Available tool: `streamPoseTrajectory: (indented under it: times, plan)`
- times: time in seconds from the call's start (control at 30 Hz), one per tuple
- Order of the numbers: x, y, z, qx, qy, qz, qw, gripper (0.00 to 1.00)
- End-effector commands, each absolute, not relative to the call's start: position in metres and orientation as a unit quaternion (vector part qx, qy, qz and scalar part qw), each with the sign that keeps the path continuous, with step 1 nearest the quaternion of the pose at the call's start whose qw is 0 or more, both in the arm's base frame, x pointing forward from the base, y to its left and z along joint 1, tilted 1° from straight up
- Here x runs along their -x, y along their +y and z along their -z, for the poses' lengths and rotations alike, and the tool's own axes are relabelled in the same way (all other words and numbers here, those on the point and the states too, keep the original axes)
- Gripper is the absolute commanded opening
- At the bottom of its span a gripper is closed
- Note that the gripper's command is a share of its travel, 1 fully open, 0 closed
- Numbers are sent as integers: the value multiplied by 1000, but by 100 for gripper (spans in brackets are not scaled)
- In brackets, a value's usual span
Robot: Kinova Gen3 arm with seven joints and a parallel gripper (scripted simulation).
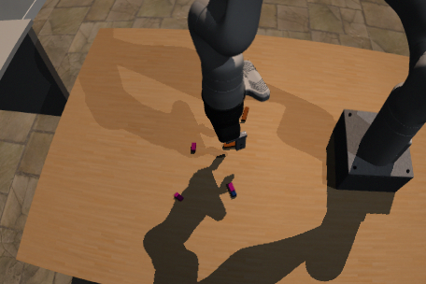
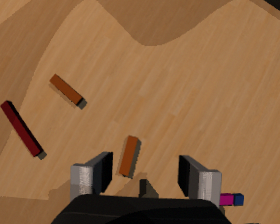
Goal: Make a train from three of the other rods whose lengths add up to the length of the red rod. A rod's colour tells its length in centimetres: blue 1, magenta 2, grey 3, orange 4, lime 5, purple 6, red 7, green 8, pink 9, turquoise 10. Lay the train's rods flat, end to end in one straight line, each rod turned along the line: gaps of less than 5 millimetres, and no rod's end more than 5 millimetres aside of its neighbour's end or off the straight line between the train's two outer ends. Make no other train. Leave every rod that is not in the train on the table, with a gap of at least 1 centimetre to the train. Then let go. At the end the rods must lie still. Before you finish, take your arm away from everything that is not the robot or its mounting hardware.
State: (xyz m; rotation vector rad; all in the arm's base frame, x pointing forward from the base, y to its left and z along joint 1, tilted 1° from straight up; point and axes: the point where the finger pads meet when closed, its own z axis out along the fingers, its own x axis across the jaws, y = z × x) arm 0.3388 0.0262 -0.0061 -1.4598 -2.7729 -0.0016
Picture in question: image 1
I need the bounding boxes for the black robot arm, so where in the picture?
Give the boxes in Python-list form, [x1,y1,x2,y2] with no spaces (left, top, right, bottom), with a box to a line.
[188,0,426,166]

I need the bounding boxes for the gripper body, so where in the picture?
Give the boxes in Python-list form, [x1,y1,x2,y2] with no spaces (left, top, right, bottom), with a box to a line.
[202,60,270,143]

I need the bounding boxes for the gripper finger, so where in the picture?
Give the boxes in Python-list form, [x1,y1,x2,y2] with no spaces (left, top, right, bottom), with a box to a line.
[225,131,248,151]

